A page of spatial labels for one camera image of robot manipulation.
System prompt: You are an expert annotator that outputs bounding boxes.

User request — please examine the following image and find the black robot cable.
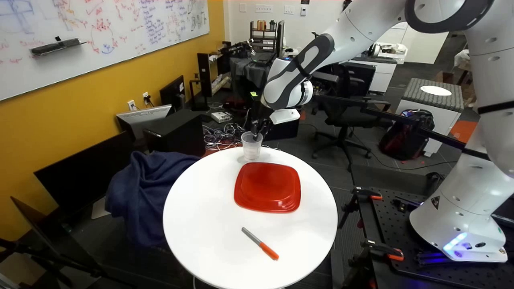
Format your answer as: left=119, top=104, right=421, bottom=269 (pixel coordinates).
left=363, top=107, right=493, bottom=160

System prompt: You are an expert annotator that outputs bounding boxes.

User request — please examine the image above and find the black clamp with orange handle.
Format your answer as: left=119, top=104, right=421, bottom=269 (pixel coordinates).
left=361, top=238, right=406, bottom=264
left=342, top=184, right=386, bottom=214

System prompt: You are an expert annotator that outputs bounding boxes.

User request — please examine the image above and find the red square plate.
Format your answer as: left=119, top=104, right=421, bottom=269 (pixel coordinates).
left=233, top=160, right=302, bottom=213

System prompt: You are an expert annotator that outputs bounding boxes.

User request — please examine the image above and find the red and black bag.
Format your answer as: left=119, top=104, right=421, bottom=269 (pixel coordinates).
left=377, top=107, right=437, bottom=161

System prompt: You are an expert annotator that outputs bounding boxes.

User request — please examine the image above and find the clear plastic measuring cup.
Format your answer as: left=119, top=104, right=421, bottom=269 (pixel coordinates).
left=239, top=129, right=267, bottom=163

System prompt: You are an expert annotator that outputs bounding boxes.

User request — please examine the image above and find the dark blue cloth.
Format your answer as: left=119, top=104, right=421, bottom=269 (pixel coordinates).
left=104, top=149, right=201, bottom=253

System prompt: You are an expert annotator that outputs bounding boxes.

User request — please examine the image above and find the black shelf rack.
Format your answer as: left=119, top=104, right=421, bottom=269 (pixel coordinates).
left=247, top=19, right=286, bottom=54

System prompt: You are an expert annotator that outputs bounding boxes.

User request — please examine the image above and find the orange and grey marker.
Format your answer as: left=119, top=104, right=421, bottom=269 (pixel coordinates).
left=239, top=226, right=281, bottom=261

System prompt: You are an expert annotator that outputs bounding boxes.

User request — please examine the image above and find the white round table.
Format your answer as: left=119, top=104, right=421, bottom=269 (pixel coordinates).
left=162, top=144, right=341, bottom=289

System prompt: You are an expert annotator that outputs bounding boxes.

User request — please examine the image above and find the grey tray with white rim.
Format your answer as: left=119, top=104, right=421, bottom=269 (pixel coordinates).
left=116, top=102, right=175, bottom=129

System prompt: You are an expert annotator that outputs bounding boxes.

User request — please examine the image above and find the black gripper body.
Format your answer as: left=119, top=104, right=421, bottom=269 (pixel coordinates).
left=254, top=104, right=280, bottom=131

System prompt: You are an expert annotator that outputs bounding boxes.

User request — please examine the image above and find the black monitor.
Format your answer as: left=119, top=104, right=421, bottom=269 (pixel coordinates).
left=159, top=75, right=188, bottom=112

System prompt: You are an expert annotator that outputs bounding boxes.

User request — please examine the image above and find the whiteboard with writing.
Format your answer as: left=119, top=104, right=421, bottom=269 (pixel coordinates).
left=0, top=0, right=212, bottom=102

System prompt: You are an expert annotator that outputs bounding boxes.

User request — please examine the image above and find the black low cabinet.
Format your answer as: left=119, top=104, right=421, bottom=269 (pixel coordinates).
left=141, top=108, right=207, bottom=157

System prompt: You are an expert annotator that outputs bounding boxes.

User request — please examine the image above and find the black perforated robot table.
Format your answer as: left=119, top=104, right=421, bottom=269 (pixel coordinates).
left=360, top=185, right=514, bottom=289

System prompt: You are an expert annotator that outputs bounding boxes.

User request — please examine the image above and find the black office chair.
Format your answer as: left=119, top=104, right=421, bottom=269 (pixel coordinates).
left=312, top=62, right=392, bottom=160

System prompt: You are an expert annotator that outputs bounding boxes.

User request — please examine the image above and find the white box with grey top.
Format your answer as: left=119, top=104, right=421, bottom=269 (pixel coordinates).
left=395, top=76, right=466, bottom=158

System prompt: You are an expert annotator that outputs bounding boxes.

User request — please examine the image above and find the black flat panel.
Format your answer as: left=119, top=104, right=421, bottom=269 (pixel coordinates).
left=34, top=131, right=137, bottom=229

